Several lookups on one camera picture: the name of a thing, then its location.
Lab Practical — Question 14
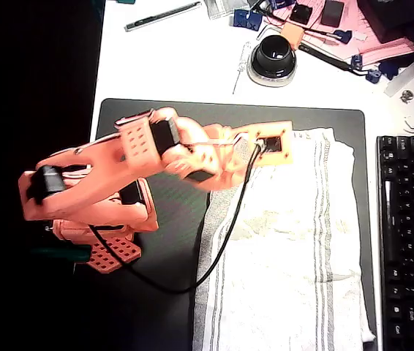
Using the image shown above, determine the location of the thin clear plastic tube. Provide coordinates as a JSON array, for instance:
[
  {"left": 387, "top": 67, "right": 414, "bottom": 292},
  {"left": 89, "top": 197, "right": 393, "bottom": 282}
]
[{"left": 231, "top": 41, "right": 252, "bottom": 95}]

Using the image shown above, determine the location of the blue printed block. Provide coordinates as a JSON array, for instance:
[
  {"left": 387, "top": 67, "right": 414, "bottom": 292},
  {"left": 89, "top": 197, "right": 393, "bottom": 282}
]
[
  {"left": 246, "top": 12, "right": 263, "bottom": 31},
  {"left": 233, "top": 10, "right": 251, "bottom": 29}
]

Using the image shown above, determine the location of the white striped towel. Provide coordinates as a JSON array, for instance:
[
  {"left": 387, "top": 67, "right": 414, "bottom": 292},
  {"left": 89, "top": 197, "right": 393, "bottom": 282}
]
[{"left": 192, "top": 126, "right": 376, "bottom": 351}]

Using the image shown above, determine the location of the black camera cable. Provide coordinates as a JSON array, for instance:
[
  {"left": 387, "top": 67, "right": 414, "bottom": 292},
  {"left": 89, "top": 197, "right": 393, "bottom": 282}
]
[{"left": 88, "top": 144, "right": 263, "bottom": 293}]

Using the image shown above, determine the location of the small orange box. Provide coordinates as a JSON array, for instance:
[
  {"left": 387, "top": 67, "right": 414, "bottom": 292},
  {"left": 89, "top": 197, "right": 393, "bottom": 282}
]
[{"left": 280, "top": 23, "right": 306, "bottom": 49}]

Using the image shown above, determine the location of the black silver pen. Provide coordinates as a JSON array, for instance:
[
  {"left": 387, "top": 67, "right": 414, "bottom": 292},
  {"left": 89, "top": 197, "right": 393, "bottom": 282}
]
[{"left": 124, "top": 1, "right": 203, "bottom": 33}]

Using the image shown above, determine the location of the black knob silver base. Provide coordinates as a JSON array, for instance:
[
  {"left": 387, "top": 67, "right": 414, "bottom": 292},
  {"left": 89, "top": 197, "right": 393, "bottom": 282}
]
[{"left": 246, "top": 34, "right": 298, "bottom": 88}]

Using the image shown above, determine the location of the black desk mat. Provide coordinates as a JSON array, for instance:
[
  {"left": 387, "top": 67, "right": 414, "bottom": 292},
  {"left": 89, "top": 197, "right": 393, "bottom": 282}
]
[{"left": 62, "top": 97, "right": 378, "bottom": 351}]

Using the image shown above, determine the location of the dark red box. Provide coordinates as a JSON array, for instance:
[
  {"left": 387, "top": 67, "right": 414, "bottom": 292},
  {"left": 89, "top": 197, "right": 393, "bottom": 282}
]
[{"left": 358, "top": 0, "right": 414, "bottom": 44}]

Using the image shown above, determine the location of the clear plastic bag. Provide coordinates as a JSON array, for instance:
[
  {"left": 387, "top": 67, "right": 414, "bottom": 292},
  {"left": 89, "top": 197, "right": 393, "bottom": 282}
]
[{"left": 205, "top": 0, "right": 250, "bottom": 20}]

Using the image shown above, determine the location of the blue printed connector part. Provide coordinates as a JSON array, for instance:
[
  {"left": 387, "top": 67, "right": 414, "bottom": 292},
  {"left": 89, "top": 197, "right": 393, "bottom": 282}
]
[{"left": 333, "top": 29, "right": 353, "bottom": 44}]

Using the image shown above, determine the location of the black rectangular module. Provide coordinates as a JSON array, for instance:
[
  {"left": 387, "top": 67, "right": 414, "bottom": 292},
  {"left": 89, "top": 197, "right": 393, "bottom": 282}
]
[{"left": 320, "top": 0, "right": 345, "bottom": 28}]

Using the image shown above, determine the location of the clear plastic strip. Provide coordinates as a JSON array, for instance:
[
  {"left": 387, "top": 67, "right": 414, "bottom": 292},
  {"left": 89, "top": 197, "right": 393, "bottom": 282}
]
[{"left": 385, "top": 60, "right": 414, "bottom": 97}]

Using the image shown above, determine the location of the black keyboard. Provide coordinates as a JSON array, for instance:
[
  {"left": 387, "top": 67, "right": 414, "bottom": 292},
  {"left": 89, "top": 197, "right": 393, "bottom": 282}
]
[{"left": 376, "top": 135, "right": 414, "bottom": 351}]

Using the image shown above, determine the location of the black square fan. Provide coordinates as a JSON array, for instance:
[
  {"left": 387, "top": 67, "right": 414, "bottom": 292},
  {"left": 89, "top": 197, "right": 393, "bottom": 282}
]
[{"left": 289, "top": 2, "right": 315, "bottom": 26}]

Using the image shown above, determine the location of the metal allen key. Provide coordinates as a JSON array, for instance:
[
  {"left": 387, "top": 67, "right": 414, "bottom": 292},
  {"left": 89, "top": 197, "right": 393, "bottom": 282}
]
[{"left": 257, "top": 23, "right": 285, "bottom": 40}]

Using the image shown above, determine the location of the green table clamp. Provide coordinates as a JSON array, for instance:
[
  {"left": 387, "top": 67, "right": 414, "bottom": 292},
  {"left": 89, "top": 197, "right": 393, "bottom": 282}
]
[{"left": 30, "top": 246, "right": 91, "bottom": 263}]

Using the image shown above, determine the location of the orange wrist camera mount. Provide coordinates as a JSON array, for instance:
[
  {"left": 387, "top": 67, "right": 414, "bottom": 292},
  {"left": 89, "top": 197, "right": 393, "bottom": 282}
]
[{"left": 233, "top": 121, "right": 295, "bottom": 168}]

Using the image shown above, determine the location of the long black tool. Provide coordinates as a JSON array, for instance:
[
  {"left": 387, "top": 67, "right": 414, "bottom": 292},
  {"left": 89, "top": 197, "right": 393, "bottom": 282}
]
[{"left": 297, "top": 42, "right": 369, "bottom": 77}]

